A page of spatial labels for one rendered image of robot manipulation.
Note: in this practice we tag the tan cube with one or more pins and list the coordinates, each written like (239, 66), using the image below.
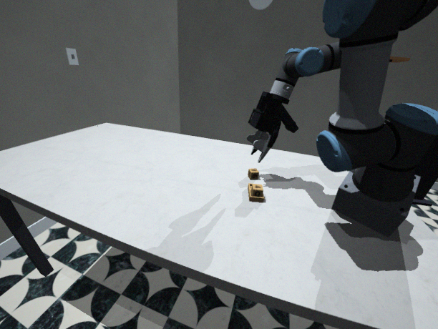
(253, 174)
(256, 190)

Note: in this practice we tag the tan wooden tray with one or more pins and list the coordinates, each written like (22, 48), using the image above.
(251, 198)

